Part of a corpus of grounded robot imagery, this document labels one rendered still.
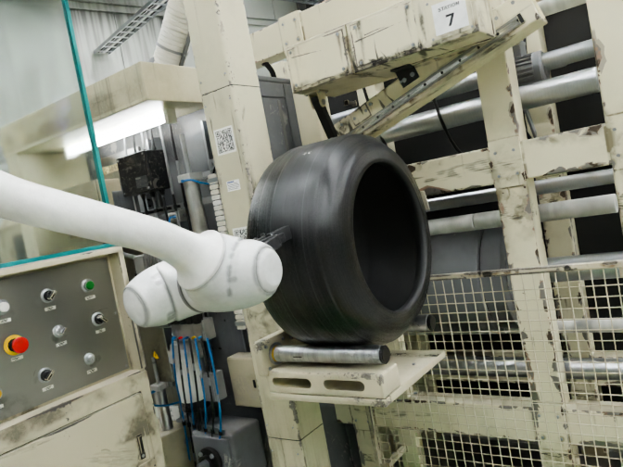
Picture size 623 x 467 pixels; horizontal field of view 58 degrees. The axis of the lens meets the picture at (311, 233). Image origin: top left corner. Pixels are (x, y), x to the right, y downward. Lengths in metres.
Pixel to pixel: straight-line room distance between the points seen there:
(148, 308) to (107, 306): 0.79
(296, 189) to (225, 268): 0.50
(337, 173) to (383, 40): 0.50
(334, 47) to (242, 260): 1.03
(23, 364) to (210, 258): 0.87
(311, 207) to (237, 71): 0.56
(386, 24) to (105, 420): 1.33
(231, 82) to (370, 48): 0.41
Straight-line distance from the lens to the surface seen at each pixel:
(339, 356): 1.44
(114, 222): 0.84
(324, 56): 1.77
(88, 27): 11.79
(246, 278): 0.85
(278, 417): 1.75
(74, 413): 1.67
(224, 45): 1.68
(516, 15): 1.68
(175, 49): 2.27
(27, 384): 1.65
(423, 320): 1.62
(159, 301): 0.97
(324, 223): 1.26
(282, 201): 1.33
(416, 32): 1.63
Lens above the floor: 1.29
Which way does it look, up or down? 3 degrees down
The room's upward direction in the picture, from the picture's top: 11 degrees counter-clockwise
